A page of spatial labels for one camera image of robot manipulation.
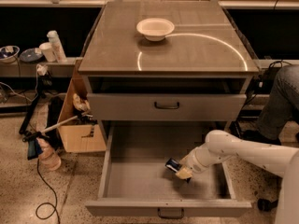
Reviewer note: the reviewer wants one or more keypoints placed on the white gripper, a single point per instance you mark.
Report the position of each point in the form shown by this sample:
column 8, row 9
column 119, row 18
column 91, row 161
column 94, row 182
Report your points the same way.
column 194, row 161

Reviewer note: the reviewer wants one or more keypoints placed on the dark blue rxbar wrapper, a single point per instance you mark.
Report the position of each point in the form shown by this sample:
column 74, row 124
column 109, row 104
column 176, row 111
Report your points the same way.
column 174, row 166

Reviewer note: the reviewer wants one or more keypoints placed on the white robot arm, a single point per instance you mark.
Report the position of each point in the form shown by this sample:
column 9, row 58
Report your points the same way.
column 278, row 160

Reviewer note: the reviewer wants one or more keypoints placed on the open grey middle drawer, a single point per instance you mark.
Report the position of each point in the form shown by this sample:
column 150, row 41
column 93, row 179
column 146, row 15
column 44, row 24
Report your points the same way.
column 136, row 183

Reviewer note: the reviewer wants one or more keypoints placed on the closed grey top drawer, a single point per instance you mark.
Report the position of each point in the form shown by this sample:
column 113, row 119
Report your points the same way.
column 166, row 107

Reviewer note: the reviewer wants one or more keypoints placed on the grey drawer cabinet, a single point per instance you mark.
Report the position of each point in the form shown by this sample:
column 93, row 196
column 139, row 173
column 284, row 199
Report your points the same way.
column 203, row 55

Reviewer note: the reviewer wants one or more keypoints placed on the black shoe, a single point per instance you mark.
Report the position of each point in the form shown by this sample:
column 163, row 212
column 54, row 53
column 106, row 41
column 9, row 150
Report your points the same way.
column 255, row 136

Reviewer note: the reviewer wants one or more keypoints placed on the black office chair base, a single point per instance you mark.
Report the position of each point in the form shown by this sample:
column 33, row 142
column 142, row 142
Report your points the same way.
column 266, row 205

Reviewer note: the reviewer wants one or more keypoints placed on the cardboard box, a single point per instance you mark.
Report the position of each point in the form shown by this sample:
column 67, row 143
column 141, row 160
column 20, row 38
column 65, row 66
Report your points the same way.
column 80, row 135

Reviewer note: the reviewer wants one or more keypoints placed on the person leg in jeans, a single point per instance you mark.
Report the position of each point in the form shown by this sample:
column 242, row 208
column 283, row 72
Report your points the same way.
column 283, row 100

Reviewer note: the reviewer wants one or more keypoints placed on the crumpled paper in box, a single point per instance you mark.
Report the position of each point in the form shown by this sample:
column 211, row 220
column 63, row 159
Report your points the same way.
column 80, row 104

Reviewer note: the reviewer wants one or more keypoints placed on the clear plastic bottle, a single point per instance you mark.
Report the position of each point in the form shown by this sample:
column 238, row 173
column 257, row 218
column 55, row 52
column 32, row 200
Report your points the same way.
column 48, row 156

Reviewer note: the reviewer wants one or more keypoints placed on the white paper bowl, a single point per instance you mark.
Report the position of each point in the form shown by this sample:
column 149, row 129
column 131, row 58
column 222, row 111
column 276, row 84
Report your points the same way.
column 155, row 29

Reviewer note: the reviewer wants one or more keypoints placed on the white cylindrical can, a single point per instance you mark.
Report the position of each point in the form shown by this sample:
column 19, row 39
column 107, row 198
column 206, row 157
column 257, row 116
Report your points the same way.
column 57, row 46

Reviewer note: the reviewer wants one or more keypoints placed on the white power adapter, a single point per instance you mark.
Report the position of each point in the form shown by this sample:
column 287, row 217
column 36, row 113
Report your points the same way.
column 42, row 70

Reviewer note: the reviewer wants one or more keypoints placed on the white paper cup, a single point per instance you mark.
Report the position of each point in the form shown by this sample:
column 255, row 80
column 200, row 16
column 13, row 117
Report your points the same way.
column 47, row 51

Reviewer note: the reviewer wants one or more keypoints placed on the blue plate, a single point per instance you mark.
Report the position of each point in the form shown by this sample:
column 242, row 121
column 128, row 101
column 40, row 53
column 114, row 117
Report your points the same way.
column 33, row 55

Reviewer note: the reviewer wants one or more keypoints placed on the blue patterned bowl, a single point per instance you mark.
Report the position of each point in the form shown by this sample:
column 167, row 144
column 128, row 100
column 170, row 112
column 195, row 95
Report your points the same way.
column 9, row 54

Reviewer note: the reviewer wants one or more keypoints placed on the grabber tool with blue handle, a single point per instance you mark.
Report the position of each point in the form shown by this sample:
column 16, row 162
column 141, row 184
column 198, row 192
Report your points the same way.
column 31, row 137

